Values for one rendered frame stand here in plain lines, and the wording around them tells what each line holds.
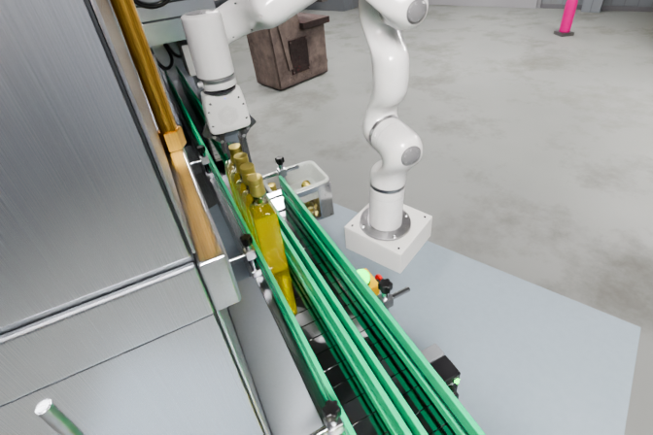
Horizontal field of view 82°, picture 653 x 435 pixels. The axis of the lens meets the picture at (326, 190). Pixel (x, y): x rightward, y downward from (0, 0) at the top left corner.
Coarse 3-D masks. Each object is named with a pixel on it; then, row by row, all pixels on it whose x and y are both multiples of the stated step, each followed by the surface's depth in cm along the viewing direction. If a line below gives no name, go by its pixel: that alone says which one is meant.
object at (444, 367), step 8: (424, 352) 81; (432, 352) 81; (440, 352) 81; (432, 360) 80; (440, 360) 80; (448, 360) 80; (440, 368) 78; (448, 368) 78; (456, 368) 78; (440, 376) 77; (448, 376) 77; (456, 376) 77; (448, 384) 77; (456, 384) 79
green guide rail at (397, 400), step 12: (288, 228) 99; (300, 252) 92; (312, 264) 88; (312, 276) 91; (324, 288) 83; (336, 300) 79; (336, 312) 79; (348, 324) 74; (360, 336) 71; (360, 348) 72; (372, 360) 67; (372, 372) 71; (384, 372) 65; (384, 384) 66; (396, 396) 62; (396, 408) 65; (408, 408) 60; (408, 420) 60; (420, 432) 57
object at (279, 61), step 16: (320, 0) 474; (304, 16) 517; (320, 16) 507; (256, 32) 475; (272, 32) 460; (288, 32) 476; (304, 32) 494; (320, 32) 513; (256, 48) 492; (272, 48) 470; (288, 48) 484; (304, 48) 502; (320, 48) 522; (256, 64) 512; (272, 64) 484; (288, 64) 491; (304, 64) 512; (320, 64) 533; (272, 80) 502; (288, 80) 503; (304, 80) 526
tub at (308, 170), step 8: (304, 168) 151; (312, 168) 150; (320, 168) 145; (288, 176) 149; (296, 176) 151; (304, 176) 152; (312, 176) 152; (320, 176) 145; (264, 184) 139; (296, 184) 150; (312, 184) 137; (320, 184) 138; (296, 192) 135
